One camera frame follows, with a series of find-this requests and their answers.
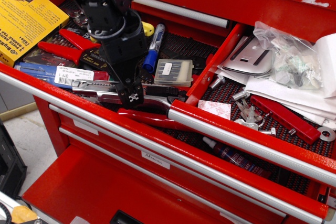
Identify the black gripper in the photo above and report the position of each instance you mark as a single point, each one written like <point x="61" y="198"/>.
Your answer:
<point x="122" y="49"/>

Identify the silver box cutter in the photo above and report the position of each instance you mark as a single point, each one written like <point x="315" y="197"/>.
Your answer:
<point x="105" y="91"/>

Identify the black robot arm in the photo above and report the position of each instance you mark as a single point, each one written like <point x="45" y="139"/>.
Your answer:
<point x="105" y="14"/>

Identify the yellow tap wrench box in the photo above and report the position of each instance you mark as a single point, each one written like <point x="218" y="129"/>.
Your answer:
<point x="24" y="23"/>

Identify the blue marker pen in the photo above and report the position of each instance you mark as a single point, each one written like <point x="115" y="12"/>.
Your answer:
<point x="150" y="59"/>

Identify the clear drill bit case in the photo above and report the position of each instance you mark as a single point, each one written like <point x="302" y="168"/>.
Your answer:
<point x="174" y="72"/>

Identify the blue drill bit package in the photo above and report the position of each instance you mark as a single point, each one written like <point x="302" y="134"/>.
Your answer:
<point x="60" y="76"/>

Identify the white adhesive strip pack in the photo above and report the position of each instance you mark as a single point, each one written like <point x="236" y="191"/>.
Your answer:
<point x="217" y="108"/>

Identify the red saw blade package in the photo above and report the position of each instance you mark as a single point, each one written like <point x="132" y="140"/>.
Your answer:
<point x="41" y="57"/>

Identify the red tool chest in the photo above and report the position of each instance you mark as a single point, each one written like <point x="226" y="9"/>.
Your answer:
<point x="206" y="170"/>

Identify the bunch of keys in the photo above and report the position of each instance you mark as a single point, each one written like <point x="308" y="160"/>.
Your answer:
<point x="250" y="117"/>

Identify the silver metal plate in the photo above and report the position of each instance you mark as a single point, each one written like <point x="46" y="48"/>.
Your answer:
<point x="249" y="58"/>

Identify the red threadlocker bottle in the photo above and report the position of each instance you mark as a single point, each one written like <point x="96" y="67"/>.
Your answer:
<point x="232" y="156"/>

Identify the black plastic crate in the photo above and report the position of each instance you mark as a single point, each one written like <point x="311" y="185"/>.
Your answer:
<point x="13" y="169"/>

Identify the silver small bolt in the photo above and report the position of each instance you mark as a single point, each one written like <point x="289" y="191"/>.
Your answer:
<point x="271" y="132"/>

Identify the clear plastic bag of parts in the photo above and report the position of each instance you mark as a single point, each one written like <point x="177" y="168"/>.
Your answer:
<point x="295" y="63"/>

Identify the white paper stack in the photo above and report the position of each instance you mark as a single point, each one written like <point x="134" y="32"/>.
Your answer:
<point x="310" y="103"/>

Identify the red plastic bar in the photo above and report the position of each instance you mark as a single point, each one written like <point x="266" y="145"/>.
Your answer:
<point x="286" y="118"/>

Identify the white paper roll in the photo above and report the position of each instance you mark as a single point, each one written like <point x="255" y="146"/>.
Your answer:
<point x="325" y="47"/>

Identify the silver washer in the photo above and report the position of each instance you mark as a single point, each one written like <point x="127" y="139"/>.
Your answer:
<point x="326" y="134"/>

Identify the red handled pliers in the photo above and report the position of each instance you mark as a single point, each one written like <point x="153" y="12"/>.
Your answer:
<point x="153" y="119"/>

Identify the red handled wire crimper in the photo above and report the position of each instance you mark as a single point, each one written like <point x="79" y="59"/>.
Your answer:
<point x="82" y="51"/>

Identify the yellow handled pliers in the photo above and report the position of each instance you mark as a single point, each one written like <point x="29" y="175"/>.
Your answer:
<point x="80" y="20"/>

